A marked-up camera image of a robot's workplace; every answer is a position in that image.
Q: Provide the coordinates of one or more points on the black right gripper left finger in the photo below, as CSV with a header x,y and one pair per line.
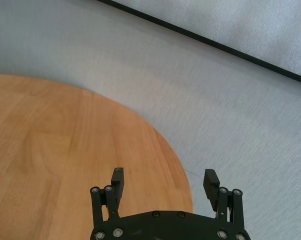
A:
x,y
115,192

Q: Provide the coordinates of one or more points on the black wall trim strip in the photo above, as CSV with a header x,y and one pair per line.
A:
x,y
203,38

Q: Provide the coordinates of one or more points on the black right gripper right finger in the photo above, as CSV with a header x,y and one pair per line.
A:
x,y
211,190

